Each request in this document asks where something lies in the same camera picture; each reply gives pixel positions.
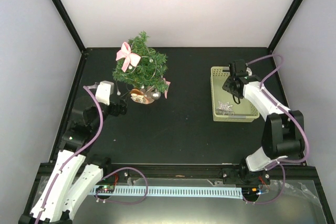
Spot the silver ball ornament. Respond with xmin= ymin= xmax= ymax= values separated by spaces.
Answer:
xmin=151 ymin=90 xmax=161 ymax=100

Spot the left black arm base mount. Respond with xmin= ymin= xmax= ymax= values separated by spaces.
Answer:
xmin=89 ymin=155 xmax=119 ymax=201

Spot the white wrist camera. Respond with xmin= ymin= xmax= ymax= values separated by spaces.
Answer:
xmin=95 ymin=81 xmax=114 ymax=106
xmin=229 ymin=59 xmax=248 ymax=78

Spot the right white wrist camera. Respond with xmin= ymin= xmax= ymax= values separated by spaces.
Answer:
xmin=229 ymin=59 xmax=248 ymax=78

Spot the small green christmas tree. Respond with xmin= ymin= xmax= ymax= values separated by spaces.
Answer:
xmin=113 ymin=31 xmax=168 ymax=93

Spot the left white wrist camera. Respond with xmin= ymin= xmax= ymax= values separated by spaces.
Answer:
xmin=95 ymin=81 xmax=114 ymax=106

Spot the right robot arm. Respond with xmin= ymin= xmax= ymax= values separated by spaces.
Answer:
xmin=222 ymin=74 xmax=308 ymax=184

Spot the yellow-green plastic basket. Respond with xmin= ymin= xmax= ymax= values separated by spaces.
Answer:
xmin=210 ymin=66 xmax=260 ymax=123

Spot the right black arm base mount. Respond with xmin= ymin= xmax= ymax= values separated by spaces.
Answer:
xmin=219 ymin=168 xmax=270 ymax=186

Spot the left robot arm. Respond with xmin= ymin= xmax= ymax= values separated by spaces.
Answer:
xmin=18 ymin=95 xmax=128 ymax=223

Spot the pink felt bow ornament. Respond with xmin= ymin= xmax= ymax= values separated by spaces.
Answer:
xmin=116 ymin=42 xmax=141 ymax=72

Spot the pink paper ornament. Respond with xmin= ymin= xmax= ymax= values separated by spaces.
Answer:
xmin=163 ymin=78 xmax=171 ymax=99

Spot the silver star ornament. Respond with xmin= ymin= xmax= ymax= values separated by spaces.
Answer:
xmin=215 ymin=101 xmax=234 ymax=115

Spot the gingerbread figure ornament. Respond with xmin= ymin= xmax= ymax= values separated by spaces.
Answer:
xmin=130 ymin=89 xmax=148 ymax=104

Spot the white ball light string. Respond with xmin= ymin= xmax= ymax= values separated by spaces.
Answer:
xmin=115 ymin=42 xmax=163 ymax=96

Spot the white slotted cable duct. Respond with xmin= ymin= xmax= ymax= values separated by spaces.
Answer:
xmin=89 ymin=185 xmax=243 ymax=199

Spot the black aluminium frame rail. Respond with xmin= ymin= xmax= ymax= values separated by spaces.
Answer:
xmin=36 ymin=163 xmax=318 ymax=180

